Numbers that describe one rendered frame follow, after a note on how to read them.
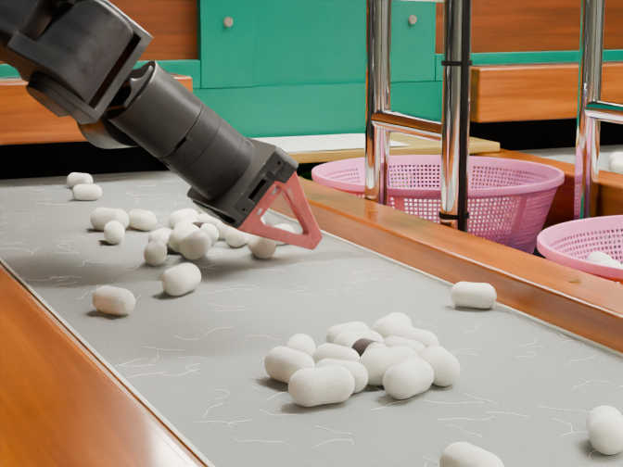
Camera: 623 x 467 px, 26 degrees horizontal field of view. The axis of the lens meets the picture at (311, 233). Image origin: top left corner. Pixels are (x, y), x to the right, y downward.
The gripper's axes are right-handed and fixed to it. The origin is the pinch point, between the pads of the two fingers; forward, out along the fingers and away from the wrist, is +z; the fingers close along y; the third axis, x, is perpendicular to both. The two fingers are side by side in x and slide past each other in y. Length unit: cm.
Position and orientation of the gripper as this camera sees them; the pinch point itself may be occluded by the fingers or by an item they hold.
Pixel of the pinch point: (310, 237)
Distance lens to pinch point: 111.1
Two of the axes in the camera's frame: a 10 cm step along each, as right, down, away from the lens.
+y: -4.0, -1.6, 9.0
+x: -5.9, 8.0, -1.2
